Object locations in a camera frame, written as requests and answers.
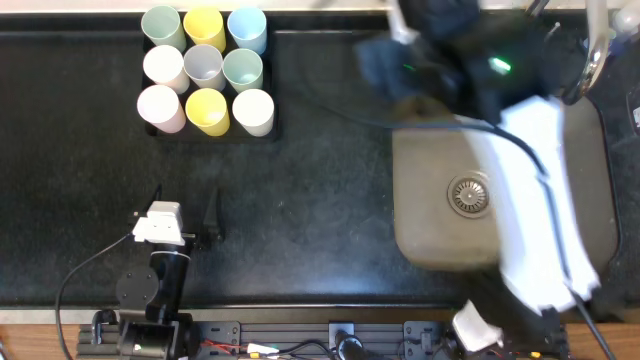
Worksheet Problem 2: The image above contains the blue cup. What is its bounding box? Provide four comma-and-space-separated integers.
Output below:
227, 5, 269, 56

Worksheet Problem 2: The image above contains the yellow cup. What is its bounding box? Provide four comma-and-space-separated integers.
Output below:
182, 6, 227, 54
184, 87, 231, 137

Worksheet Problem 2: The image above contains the steel tap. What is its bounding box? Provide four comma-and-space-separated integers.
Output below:
524, 0, 614, 106

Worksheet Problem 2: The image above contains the green cup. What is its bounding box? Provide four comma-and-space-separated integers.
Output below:
140, 4, 187, 52
222, 48, 265, 95

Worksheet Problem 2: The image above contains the grey cup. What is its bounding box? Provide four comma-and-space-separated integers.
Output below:
183, 43, 227, 92

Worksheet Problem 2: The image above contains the pink cup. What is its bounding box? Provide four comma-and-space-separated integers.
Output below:
136, 84, 187, 135

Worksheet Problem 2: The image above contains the steel sink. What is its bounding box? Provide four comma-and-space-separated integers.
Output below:
391, 94, 621, 274

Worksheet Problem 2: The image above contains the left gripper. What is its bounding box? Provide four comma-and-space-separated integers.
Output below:
149, 183, 227, 258

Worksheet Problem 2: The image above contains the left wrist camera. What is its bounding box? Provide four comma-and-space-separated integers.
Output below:
131, 200, 187, 247

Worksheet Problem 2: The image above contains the mounting rail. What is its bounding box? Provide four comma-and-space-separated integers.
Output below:
77, 319, 571, 360

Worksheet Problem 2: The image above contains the black tray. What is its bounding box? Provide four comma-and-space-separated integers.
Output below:
141, 9, 280, 143

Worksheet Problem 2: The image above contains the white cup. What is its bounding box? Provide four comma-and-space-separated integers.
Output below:
231, 88, 276, 138
142, 44, 191, 95

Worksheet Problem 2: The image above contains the blue soap bottle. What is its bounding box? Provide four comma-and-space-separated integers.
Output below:
610, 3, 640, 46

